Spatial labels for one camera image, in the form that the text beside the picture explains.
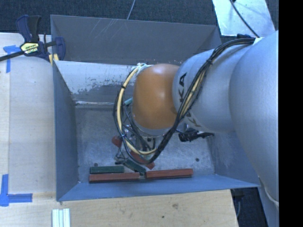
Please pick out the red-brown flat block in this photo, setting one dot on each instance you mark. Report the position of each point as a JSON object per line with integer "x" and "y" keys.
{"x": 169, "y": 173}
{"x": 113, "y": 177}
{"x": 117, "y": 141}
{"x": 149, "y": 165}

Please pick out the dark green flat block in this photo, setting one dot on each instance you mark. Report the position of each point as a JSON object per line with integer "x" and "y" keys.
{"x": 106, "y": 169}
{"x": 136, "y": 166}

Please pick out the grey metal bin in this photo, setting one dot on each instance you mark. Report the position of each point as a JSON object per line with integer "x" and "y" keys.
{"x": 94, "y": 44}

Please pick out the pale wood board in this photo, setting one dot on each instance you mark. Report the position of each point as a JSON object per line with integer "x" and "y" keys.
{"x": 30, "y": 126}

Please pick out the black cylinder on white bracket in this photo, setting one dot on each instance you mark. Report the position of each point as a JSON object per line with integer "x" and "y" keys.
{"x": 188, "y": 135}

